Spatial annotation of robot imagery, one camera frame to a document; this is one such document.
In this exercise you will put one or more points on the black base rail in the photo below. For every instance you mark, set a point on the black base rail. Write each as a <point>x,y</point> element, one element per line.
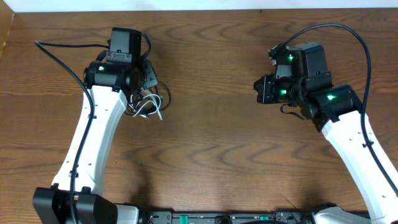
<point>167,217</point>

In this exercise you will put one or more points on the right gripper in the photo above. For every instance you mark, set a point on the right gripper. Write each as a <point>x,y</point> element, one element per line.
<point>262,90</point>

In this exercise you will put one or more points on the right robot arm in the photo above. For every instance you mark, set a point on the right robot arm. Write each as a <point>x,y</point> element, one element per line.
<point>302,79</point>

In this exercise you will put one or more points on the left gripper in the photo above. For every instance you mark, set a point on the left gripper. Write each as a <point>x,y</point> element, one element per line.
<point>149,78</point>

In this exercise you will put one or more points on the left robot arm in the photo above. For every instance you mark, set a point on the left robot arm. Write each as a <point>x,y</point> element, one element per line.
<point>121,80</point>

